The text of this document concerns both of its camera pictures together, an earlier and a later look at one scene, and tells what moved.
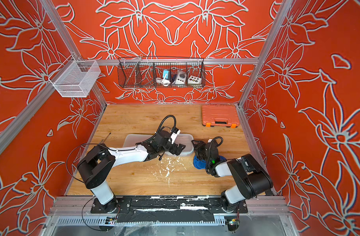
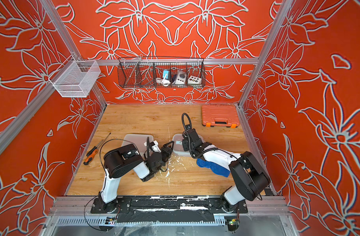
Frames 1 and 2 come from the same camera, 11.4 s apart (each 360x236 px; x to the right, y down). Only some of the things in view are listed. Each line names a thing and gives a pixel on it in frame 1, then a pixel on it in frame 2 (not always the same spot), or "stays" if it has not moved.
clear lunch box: (131, 140) stays
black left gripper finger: (180, 147) -> (168, 147)
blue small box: (165, 72) stays
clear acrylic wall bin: (75, 79) stays
